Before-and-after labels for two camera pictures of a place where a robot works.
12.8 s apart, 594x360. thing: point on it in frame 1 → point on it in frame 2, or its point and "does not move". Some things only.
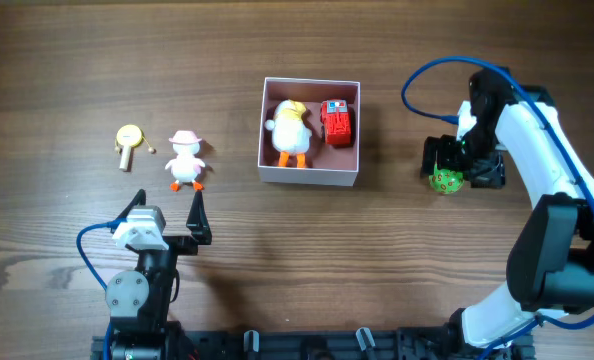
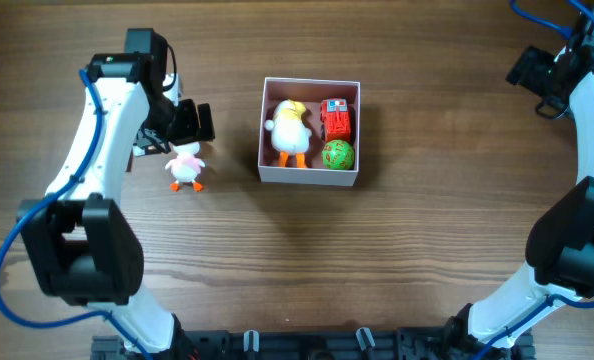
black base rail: [328, 344] does not move
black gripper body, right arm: [435, 156] → [527, 68]
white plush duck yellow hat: [290, 135] does not move
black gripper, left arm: [175, 242] → [193, 122]
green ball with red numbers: [446, 181] → [337, 155]
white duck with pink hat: [185, 167] does not move
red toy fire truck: [336, 120] does not move
